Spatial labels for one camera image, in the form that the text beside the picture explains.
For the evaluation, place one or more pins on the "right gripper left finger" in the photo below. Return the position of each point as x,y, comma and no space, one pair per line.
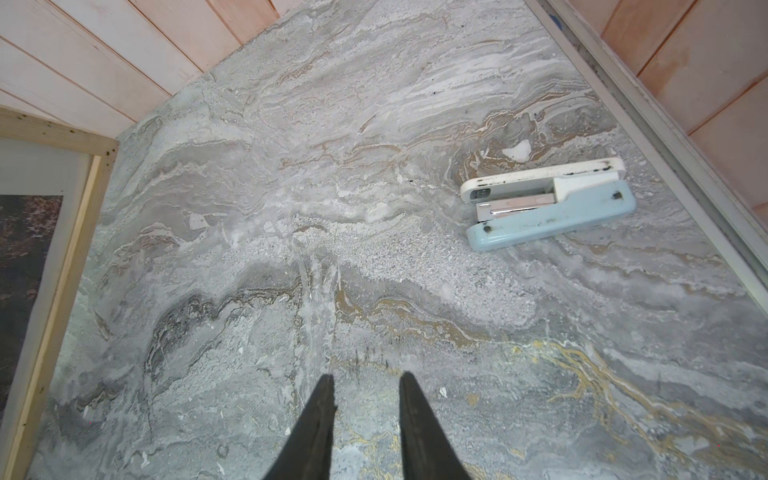
308,451

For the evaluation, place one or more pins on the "light wooden picture frame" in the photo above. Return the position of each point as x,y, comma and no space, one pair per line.
18,446

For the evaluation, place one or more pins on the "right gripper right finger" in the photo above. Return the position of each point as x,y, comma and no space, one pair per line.
426,451

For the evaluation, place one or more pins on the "small white grey device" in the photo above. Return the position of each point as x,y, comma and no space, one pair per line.
518,207

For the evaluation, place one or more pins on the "white photo mat board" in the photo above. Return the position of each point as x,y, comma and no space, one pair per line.
41,190

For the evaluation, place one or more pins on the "autumn forest photo print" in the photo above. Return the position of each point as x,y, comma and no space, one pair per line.
28,223

